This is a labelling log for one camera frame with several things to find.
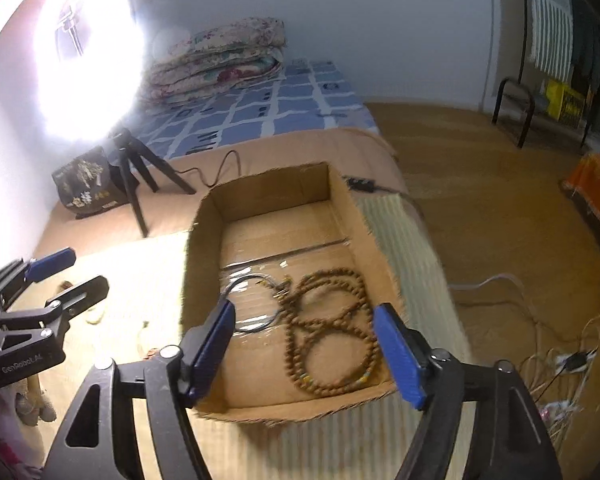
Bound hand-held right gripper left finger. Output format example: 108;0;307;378
42;297;238;480

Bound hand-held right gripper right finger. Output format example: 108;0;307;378
372;302;563;480

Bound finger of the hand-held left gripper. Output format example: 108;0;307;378
0;275;111;336
0;247;77;311

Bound black bangle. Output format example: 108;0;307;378
224;272;287;333

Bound brown wooden bead necklace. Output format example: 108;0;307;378
275;267;381;402

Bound cardboard box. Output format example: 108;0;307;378
179;161;406;428

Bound tan plush slipper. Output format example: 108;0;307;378
12;375;58;426

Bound person's pink patterned clothing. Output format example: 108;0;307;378
0;385;46;480

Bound black printed snack bag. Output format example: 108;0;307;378
51;146;131;220

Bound black tripod stand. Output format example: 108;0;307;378
107;127;198;238

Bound yellow striped cloth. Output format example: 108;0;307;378
10;192;473;480

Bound black power adapter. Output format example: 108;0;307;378
560;351;598;373

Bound tan blanket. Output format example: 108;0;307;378
30;127;411;261

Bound blue checkered bedsheet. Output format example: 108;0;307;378
125;59;381;158

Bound orange cloth covered table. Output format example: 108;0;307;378
560;152;600;256

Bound folded floral quilt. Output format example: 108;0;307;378
147;17;287;106

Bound black metal bench rack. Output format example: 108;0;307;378
491;77;600;156

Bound yellow plastic crate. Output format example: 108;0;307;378
545;79;586;123

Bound striped hanging towel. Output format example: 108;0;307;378
527;0;576;81

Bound dark hanging clothes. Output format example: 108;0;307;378
570;0;600;136

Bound black clothes rack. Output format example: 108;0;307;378
517;0;600;156

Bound black power cable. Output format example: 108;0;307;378
172;151;243;187

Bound black inline cable switch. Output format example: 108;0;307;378
344;175;398;195

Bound white ring light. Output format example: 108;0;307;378
27;0;143;143

